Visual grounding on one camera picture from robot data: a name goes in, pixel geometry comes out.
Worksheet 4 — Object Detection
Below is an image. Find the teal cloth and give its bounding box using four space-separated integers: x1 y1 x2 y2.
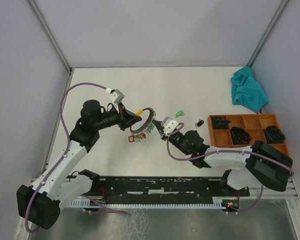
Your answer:
230 66 269 113

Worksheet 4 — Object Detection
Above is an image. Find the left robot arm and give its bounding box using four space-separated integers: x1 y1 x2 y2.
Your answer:
16 99 142 233

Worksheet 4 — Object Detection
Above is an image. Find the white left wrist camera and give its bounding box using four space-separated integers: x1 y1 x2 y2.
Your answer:
105 87 125 105

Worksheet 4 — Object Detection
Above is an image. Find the black cable coil middle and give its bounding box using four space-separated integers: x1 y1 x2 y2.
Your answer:
229 126 252 145

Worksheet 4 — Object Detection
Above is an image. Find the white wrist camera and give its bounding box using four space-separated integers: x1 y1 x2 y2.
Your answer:
105 87 125 105
160 116 178 136

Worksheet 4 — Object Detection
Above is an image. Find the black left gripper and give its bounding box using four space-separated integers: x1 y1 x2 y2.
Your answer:
94 101 142 131

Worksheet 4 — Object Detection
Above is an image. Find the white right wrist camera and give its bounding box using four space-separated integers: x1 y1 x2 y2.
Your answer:
160 116 178 136

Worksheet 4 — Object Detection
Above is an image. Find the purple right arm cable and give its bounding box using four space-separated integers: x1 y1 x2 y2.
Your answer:
166 122 296 215

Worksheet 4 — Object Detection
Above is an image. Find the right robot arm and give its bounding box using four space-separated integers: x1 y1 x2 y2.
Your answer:
153 117 294 196

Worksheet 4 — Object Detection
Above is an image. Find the green key tag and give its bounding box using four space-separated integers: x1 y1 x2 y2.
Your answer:
175 110 185 118

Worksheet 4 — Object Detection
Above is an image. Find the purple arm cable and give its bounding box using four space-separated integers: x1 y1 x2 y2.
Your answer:
166 122 296 215
23 82 113 235

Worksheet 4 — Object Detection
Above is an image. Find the black cable coil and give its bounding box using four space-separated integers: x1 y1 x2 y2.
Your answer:
264 124 286 145
211 116 231 130
229 126 252 145

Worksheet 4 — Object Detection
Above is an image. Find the black cable coil left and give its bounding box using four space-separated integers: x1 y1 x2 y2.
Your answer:
211 116 231 130

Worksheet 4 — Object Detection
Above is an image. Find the black cable coil right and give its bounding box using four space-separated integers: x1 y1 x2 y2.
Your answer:
264 124 286 145

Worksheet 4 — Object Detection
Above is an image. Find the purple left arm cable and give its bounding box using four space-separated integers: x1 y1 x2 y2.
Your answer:
23 82 113 235

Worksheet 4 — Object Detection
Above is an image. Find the black key fob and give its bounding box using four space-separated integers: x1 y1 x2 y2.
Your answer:
195 119 205 128

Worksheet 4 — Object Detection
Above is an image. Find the wooden compartment tray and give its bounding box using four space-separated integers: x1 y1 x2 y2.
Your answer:
207 113 290 156

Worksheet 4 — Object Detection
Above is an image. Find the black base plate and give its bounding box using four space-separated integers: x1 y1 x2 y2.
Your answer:
86 176 250 201

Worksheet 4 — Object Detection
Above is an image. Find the grey cable duct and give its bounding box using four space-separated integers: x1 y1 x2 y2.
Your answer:
66 197 236 210

